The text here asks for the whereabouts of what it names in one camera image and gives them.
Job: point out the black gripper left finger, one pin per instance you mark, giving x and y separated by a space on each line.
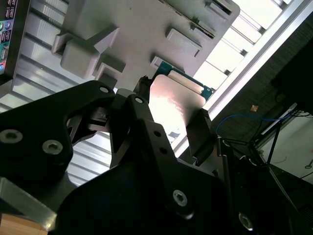
36 122

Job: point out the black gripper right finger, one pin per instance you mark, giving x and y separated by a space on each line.
201 137

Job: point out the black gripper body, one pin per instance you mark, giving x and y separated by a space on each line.
117 208

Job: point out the silver CPU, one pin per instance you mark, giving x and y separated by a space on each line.
176 98

